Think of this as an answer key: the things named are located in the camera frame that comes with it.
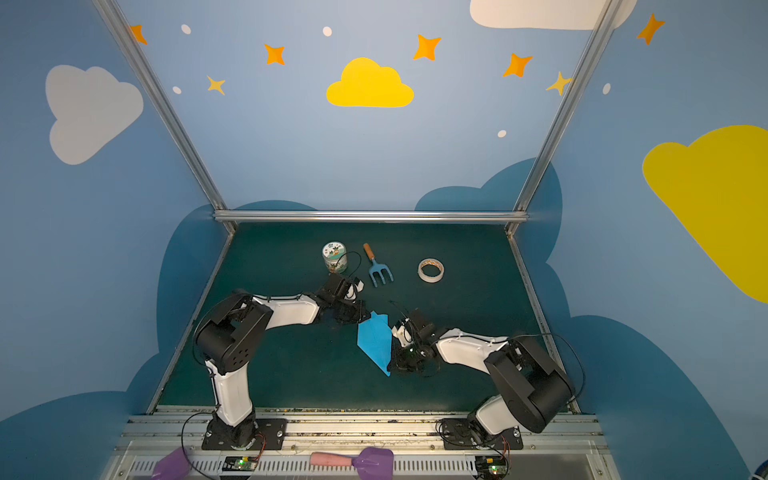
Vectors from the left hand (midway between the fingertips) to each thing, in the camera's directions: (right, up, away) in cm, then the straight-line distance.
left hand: (371, 316), depth 95 cm
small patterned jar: (-13, +19, +7) cm, 24 cm away
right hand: (+6, -13, -9) cm, 17 cm away
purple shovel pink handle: (+2, -29, -26) cm, 39 cm away
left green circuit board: (-31, -31, -23) cm, 50 cm away
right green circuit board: (+31, -32, -23) cm, 50 cm away
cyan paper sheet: (+1, -6, -4) cm, 8 cm away
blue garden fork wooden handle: (+1, +15, +12) cm, 19 cm away
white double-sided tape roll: (+21, +11, +10) cm, 26 cm away
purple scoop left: (-46, -31, -25) cm, 61 cm away
